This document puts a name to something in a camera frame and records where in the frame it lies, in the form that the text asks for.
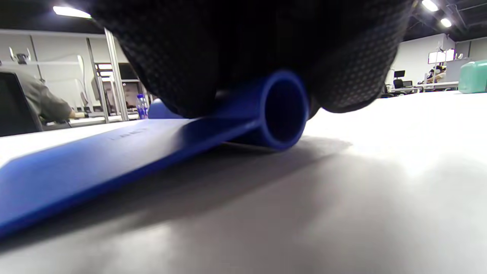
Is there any person's right hand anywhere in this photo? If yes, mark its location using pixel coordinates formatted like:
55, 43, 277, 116
89, 0, 415, 118

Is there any blue plastic scraper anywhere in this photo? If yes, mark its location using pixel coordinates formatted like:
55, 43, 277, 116
0, 70, 309, 238

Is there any black mesh office chair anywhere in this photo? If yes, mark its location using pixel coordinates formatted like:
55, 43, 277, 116
0, 72, 43, 137

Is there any blue water bottle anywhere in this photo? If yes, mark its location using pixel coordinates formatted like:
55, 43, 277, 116
136, 94, 149, 119

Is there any metal pillar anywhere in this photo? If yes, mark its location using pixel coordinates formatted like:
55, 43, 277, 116
103, 30, 130, 122

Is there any teal plastic container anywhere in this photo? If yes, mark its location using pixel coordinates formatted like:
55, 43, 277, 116
458, 60, 487, 94

